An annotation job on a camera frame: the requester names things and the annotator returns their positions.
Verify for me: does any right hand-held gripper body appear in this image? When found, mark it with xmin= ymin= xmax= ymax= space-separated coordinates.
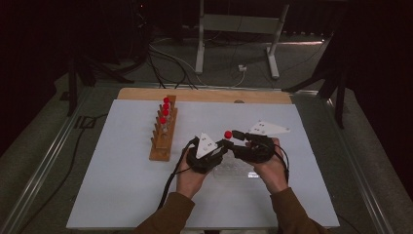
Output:
xmin=239 ymin=120 xmax=291 ymax=164

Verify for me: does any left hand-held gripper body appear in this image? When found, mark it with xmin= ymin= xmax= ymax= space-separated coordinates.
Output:
xmin=186 ymin=132 xmax=228 ymax=175

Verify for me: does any clear plastic tube rack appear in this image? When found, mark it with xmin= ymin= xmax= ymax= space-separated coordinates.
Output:
xmin=212 ymin=152 xmax=261 ymax=179

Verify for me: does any wooden test tube rack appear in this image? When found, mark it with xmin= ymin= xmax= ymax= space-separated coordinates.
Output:
xmin=148 ymin=94 xmax=179 ymax=162

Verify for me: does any person's right hand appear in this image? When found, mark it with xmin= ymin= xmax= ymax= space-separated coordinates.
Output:
xmin=251 ymin=138 xmax=290 ymax=195

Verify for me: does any person's left hand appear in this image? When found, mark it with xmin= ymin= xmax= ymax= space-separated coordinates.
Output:
xmin=175 ymin=149 xmax=208 ymax=199

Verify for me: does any white table mat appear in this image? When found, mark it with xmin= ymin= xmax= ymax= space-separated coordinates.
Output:
xmin=66 ymin=98 xmax=341 ymax=230

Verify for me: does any black angled stand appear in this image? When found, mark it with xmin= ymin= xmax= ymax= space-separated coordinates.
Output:
xmin=282 ymin=32 xmax=349 ymax=130

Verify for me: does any grey metal stand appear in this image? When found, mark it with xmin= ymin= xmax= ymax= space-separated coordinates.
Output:
xmin=194 ymin=0 xmax=290 ymax=80

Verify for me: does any black tripod stand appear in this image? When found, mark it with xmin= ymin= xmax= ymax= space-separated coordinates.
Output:
xmin=66 ymin=48 xmax=135 ymax=118

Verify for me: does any right hand-held gripper cable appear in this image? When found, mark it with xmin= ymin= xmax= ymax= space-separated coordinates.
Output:
xmin=274 ymin=144 xmax=290 ymax=183

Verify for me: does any hand-held gripper cable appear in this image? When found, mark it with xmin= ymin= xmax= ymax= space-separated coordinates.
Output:
xmin=274 ymin=144 xmax=290 ymax=183
xmin=157 ymin=136 xmax=200 ymax=211

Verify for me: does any left hand-held gripper cable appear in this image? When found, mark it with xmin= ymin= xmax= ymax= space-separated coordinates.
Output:
xmin=157 ymin=136 xmax=200 ymax=211

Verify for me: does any white floor cable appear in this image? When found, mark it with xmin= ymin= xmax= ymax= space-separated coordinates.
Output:
xmin=231 ymin=70 xmax=246 ymax=89

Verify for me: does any bundle of black floor cables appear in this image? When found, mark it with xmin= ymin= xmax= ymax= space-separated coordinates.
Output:
xmin=146 ymin=48 xmax=200 ymax=91

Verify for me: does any aluminium floor rail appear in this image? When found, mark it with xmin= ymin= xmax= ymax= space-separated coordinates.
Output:
xmin=319 ymin=94 xmax=393 ymax=234
xmin=0 ymin=87 xmax=95 ymax=234

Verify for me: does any thin black floor cable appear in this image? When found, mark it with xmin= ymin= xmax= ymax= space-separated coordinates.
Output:
xmin=16 ymin=112 xmax=109 ymax=234

